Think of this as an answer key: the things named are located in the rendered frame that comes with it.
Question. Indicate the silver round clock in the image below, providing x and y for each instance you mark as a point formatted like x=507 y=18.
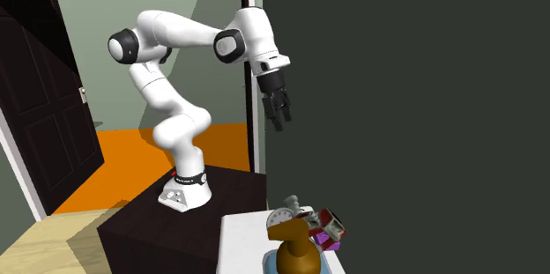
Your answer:
x=278 y=218

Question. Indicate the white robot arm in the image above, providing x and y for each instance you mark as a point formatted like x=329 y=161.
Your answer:
x=176 y=105

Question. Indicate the red and grey toy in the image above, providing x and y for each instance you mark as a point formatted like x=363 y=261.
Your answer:
x=331 y=223

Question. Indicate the purple block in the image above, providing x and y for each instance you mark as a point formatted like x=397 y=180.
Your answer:
x=321 y=238

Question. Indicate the white table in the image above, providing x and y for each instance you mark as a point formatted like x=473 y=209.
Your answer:
x=243 y=243

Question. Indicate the dark robot stand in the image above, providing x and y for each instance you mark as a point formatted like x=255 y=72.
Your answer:
x=172 y=234

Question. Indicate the light blue plate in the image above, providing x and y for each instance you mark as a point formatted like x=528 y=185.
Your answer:
x=268 y=262

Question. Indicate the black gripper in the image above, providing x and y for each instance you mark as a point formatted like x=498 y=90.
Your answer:
x=271 y=82

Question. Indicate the grey figure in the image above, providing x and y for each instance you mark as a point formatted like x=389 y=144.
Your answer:
x=293 y=203

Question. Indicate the dark panelled door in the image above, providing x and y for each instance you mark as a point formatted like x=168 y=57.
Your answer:
x=43 y=105

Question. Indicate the brown vase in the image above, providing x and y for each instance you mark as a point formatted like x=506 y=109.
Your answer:
x=296 y=256

